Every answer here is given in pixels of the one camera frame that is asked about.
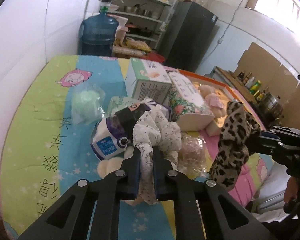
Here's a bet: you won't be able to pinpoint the white green tissue box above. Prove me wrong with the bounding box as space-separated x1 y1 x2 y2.
125 57 172 104

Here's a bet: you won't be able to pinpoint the brown cardboard sheet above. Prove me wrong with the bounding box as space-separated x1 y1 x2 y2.
234 42 300 129

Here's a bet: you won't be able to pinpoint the orange cardboard tray box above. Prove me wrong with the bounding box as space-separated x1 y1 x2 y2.
178 69 266 130

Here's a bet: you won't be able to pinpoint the white blue tissue packet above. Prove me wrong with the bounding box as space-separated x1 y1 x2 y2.
90 115 132 160

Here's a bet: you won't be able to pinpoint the blue water jug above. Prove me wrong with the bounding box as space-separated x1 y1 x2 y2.
79 0 119 57

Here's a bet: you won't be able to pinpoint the leopard print fabric scrunchie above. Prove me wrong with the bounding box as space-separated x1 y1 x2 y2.
209 100 261 191

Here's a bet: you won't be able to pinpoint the cream plush toy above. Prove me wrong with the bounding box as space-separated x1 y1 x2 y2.
97 146 134 179

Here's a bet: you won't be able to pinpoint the person's right hand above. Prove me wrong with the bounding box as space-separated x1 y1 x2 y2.
283 177 300 213

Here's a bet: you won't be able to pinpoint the floral tissue pack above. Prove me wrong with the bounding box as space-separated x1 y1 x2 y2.
168 72 215 132

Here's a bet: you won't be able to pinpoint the green ball in plastic bag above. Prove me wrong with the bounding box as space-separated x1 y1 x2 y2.
71 83 106 125

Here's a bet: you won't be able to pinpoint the white floral fabric scrunchie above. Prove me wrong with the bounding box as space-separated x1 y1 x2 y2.
133 110 181 205

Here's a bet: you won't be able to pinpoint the clear crinkled plastic bag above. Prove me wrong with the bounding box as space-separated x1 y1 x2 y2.
178 132 210 179

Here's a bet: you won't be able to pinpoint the white metal storage shelf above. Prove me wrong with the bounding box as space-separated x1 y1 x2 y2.
110 0 177 51

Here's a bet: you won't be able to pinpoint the pink dressed teddy bear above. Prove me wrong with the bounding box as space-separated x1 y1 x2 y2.
198 85 227 137

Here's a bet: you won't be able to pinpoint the bottles on side counter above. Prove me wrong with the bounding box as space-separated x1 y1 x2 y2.
234 69 270 103

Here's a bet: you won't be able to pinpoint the dark grey refrigerator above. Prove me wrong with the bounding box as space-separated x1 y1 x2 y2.
158 2 218 72

